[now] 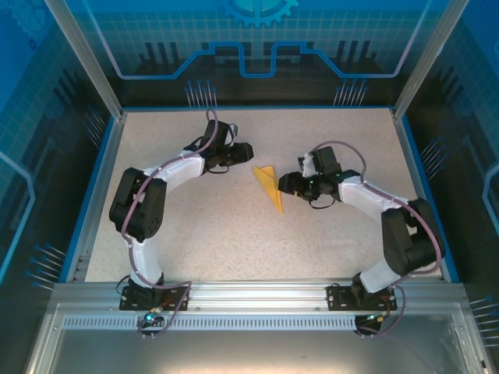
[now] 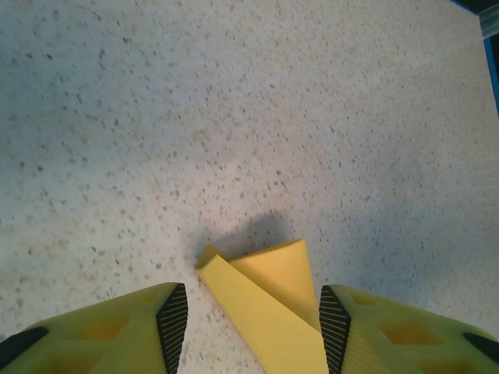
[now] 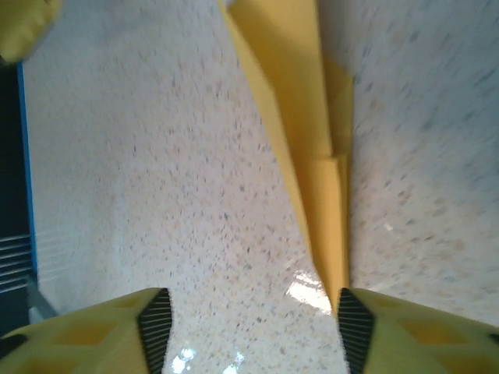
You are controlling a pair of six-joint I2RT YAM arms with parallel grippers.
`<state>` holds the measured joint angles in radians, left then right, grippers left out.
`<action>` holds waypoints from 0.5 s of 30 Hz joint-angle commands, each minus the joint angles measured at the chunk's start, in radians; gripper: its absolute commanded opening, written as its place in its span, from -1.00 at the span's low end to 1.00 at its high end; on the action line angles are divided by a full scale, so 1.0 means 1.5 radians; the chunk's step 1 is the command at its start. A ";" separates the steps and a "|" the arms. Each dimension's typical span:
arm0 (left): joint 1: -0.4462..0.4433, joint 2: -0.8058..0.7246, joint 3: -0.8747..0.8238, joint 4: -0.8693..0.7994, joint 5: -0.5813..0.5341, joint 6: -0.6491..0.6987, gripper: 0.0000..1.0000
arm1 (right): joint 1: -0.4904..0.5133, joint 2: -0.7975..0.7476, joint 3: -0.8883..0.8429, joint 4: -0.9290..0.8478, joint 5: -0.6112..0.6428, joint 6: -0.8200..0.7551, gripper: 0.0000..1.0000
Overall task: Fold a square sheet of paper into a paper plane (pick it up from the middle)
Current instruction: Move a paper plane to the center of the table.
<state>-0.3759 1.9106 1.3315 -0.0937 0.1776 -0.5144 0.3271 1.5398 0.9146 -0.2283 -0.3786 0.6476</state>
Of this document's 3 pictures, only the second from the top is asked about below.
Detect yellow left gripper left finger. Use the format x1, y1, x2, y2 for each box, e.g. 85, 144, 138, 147
0, 282, 191, 374

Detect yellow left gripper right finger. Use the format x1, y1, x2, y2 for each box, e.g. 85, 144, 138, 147
318, 284, 499, 374

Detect blue table frame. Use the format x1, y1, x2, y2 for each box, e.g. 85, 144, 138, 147
455, 0, 499, 106

